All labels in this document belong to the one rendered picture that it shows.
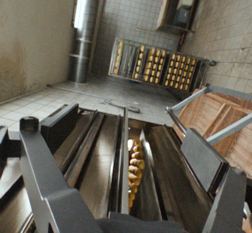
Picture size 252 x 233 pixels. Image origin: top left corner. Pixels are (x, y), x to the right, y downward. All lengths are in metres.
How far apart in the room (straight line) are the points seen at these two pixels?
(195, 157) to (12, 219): 0.72
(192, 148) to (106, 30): 5.16
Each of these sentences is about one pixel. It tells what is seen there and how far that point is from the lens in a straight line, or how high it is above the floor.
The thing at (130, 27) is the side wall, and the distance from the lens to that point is 5.26.
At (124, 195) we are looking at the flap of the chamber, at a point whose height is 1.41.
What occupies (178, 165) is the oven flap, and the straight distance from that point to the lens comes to 1.25.
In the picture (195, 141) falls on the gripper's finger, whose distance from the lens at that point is 0.18.
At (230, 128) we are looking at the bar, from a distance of 0.73.
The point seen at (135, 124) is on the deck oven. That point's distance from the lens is 1.81.
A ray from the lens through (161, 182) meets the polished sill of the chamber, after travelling 1.03.
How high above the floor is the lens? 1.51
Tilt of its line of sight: 3 degrees down
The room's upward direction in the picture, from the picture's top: 78 degrees counter-clockwise
